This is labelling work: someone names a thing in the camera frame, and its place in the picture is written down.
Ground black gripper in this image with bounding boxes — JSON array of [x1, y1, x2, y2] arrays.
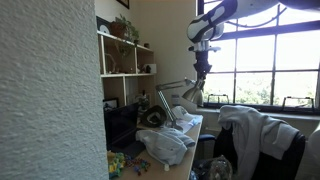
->
[[193, 50, 213, 90]]

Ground silver metal desk lamp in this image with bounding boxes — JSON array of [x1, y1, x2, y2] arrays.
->
[[154, 77, 205, 132]]

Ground black metal window guard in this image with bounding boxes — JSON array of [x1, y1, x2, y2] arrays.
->
[[207, 93, 231, 105], [281, 96, 316, 109]]

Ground white baseball cap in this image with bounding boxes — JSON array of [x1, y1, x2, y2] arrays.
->
[[171, 105, 196, 123]]

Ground clear zip plastic bag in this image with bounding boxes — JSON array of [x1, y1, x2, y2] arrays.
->
[[173, 113, 204, 134]]

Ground white box ornament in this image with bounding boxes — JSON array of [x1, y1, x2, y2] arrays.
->
[[146, 63, 158, 74]]

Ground black rounded device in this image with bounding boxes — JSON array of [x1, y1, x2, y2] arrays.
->
[[140, 104, 168, 129]]

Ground light blue crumpled cloth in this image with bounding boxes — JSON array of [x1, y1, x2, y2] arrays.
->
[[134, 127, 197, 167]]

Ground light wooden shelf unit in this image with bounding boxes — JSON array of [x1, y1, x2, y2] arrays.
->
[[96, 30, 158, 108]]

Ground dark patterned bag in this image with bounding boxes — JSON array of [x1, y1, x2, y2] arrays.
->
[[191, 154, 234, 180]]

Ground black laptop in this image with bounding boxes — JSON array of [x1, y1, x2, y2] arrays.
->
[[103, 102, 148, 159]]

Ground green potted plant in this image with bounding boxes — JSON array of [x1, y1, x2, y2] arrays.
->
[[109, 13, 140, 58]]

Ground colourful toy blocks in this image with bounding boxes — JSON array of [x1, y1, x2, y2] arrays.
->
[[124, 156, 152, 176]]

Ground black office chair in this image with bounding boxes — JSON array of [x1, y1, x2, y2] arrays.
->
[[196, 123, 307, 180]]

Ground yellow green toy beads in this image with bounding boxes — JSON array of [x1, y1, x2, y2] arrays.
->
[[107, 151, 127, 179]]

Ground white fabric item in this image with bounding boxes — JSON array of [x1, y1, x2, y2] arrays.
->
[[304, 123, 320, 180]]

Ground blue white wall card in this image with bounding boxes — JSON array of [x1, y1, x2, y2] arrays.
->
[[171, 94, 181, 107]]

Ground dark window frame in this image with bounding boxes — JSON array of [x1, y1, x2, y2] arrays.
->
[[196, 0, 320, 116]]

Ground small black photo frame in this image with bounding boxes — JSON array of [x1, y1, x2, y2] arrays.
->
[[102, 97, 120, 111]]

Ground dark wall picture frame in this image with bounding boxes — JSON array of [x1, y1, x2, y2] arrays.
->
[[115, 0, 130, 10]]

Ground black frame with sunburst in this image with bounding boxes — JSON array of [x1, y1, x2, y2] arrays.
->
[[96, 15, 112, 34]]

